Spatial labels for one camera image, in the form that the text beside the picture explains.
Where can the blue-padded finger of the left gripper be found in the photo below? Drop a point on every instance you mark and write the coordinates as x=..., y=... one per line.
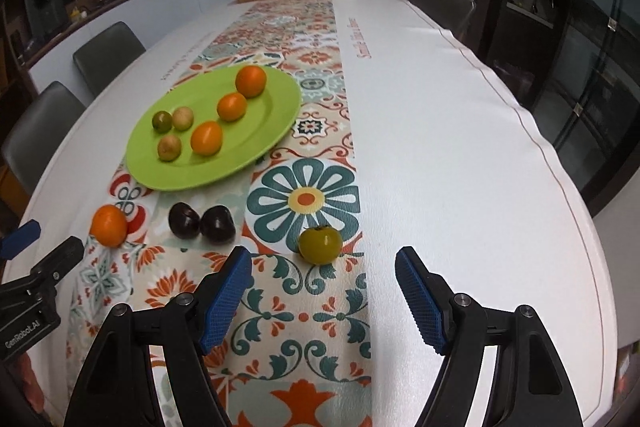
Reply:
x=17, y=241

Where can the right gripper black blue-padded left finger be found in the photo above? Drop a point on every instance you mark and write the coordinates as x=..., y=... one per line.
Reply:
x=115, y=386

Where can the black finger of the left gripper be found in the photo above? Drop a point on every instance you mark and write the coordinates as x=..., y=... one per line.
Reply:
x=51, y=269

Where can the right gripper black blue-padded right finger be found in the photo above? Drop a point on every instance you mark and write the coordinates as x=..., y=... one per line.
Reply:
x=530, y=386

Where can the orange tangerine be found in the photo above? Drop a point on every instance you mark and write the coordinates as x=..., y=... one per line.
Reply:
x=232, y=107
x=250, y=81
x=109, y=226
x=206, y=139

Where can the small yellow fruit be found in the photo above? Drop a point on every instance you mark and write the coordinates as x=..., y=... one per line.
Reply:
x=169, y=148

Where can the small green fruit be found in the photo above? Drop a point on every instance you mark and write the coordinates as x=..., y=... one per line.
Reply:
x=162, y=122

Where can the small yellow-brown fruit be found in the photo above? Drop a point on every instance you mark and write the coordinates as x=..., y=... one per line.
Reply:
x=182, y=118

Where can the grey chair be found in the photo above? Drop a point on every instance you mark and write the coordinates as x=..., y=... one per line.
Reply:
x=39, y=132
x=105, y=56
x=454, y=15

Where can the dark purple plum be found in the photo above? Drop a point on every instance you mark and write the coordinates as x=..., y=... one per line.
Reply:
x=217, y=225
x=184, y=221

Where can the patterned table runner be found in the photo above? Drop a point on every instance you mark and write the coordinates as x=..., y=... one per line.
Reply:
x=298, y=351

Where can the green plastic plate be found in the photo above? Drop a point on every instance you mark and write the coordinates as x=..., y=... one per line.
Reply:
x=267, y=120

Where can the black coffee machine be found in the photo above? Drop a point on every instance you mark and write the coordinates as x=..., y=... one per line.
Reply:
x=46, y=18

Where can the green persimmon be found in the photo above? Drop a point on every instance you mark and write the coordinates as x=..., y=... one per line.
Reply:
x=320, y=245

